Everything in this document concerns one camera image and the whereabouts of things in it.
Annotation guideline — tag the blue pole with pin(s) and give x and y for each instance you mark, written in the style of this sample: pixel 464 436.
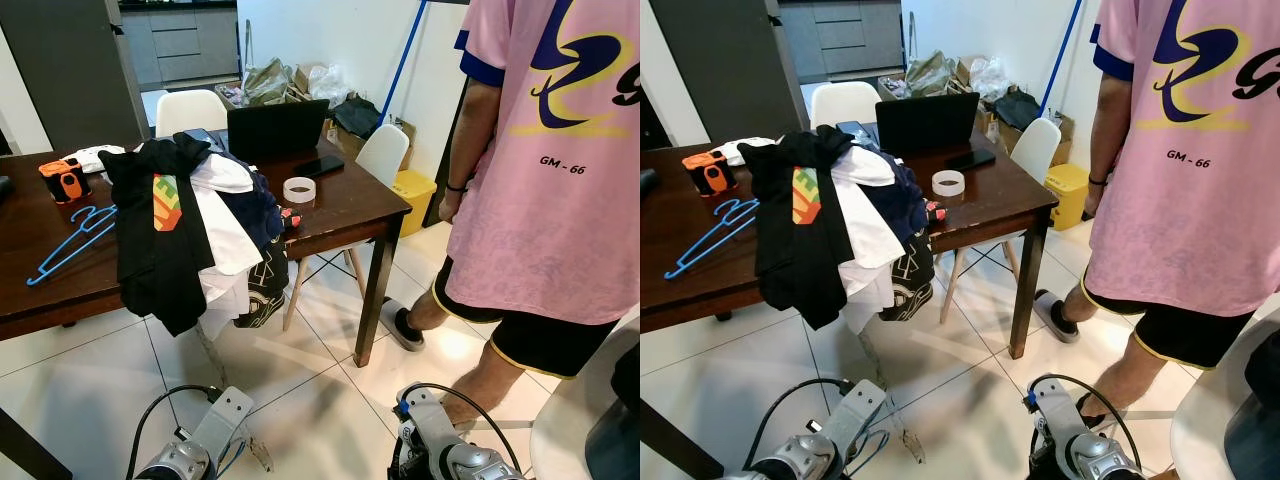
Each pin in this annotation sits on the blue pole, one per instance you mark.
pixel 404 62
pixel 1062 56

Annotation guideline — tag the black smartphone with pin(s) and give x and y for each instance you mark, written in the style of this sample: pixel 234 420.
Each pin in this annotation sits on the black smartphone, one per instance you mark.
pixel 322 166
pixel 970 159

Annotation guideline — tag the person in pink shirt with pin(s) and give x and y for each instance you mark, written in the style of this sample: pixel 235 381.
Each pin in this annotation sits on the person in pink shirt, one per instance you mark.
pixel 550 200
pixel 1180 200

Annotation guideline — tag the black cloth bag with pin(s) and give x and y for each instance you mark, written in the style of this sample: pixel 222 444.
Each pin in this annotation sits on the black cloth bag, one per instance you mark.
pixel 1018 108
pixel 357 115

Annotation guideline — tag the crumpled olive bag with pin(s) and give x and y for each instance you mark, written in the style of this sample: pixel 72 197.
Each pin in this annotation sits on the crumpled olive bag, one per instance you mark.
pixel 268 82
pixel 930 75

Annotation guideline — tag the white tape roll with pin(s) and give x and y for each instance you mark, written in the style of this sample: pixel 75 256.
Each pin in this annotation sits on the white tape roll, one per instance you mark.
pixel 948 192
pixel 300 198

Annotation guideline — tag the black shirt white pattern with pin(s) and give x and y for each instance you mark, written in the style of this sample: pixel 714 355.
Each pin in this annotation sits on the black shirt white pattern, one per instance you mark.
pixel 265 285
pixel 910 280

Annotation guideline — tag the grey kitchen cabinets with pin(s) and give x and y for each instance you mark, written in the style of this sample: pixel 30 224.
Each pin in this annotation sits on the grey kitchen cabinets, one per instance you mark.
pixel 840 40
pixel 180 45

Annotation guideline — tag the black laptop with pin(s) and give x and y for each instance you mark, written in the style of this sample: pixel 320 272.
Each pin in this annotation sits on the black laptop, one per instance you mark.
pixel 275 130
pixel 925 122

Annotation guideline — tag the brown cardboard box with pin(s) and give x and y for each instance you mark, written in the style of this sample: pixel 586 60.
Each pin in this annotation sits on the brown cardboard box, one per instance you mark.
pixel 1066 130
pixel 408 140

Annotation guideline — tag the white folded cloth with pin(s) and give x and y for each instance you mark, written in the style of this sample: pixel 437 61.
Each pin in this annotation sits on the white folded cloth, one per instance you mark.
pixel 100 155
pixel 750 148

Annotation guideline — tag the brown wooden table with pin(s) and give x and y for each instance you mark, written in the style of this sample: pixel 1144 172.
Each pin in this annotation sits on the brown wooden table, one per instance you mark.
pixel 350 210
pixel 990 205

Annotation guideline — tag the orange black handheld device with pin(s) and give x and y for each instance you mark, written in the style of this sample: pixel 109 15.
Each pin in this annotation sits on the orange black handheld device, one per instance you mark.
pixel 710 175
pixel 65 180

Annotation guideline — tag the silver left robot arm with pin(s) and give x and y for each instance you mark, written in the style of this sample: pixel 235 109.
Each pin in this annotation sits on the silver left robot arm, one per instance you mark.
pixel 800 460
pixel 175 462

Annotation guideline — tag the dark blue crumpled garment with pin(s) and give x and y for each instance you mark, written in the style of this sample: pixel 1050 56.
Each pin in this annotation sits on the dark blue crumpled garment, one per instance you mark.
pixel 262 210
pixel 910 205

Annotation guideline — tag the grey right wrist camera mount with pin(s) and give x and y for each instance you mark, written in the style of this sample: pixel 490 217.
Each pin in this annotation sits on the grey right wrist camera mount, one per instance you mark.
pixel 428 420
pixel 1055 410

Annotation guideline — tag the yellow plastic bin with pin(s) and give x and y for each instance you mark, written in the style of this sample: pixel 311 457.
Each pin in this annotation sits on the yellow plastic bin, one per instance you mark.
pixel 415 200
pixel 1065 195

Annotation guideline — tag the blue plastic hanger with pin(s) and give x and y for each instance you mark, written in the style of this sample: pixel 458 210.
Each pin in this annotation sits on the blue plastic hanger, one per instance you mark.
pixel 712 245
pixel 72 252

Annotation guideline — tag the clear plastic bag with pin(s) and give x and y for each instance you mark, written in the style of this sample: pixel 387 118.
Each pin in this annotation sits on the clear plastic bag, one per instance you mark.
pixel 990 78
pixel 328 85

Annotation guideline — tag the black garment orange patch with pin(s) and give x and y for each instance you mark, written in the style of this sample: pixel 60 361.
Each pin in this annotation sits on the black garment orange patch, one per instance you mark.
pixel 140 250
pixel 790 250

